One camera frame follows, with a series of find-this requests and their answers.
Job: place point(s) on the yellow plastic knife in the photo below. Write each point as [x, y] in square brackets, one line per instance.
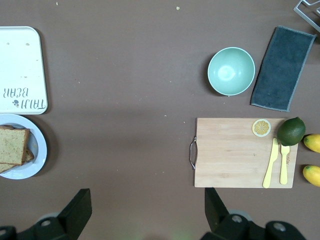
[271, 162]

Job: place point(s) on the mint green bowl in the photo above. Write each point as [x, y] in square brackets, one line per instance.
[231, 71]

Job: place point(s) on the dark green lime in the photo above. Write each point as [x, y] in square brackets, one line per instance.
[291, 131]

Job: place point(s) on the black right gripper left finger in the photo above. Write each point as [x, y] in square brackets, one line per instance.
[75, 217]

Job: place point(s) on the pale lavender round plate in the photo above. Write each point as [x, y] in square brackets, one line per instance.
[40, 150]

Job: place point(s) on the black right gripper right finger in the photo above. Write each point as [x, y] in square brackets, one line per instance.
[217, 217]

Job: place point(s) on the lemon slice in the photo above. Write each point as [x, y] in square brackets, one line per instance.
[261, 127]

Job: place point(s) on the cream bear print tray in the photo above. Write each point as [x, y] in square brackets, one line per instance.
[20, 62]

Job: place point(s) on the brown toast bread slice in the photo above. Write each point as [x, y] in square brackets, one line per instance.
[12, 146]
[29, 156]

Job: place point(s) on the yellow plastic fork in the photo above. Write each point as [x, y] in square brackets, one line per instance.
[284, 167]

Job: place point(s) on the dark grey cloth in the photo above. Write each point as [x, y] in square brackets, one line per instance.
[282, 70]

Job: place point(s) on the yellow lemon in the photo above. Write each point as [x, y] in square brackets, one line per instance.
[313, 143]
[312, 176]

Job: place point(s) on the wooden cutting board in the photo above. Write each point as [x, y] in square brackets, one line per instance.
[225, 155]

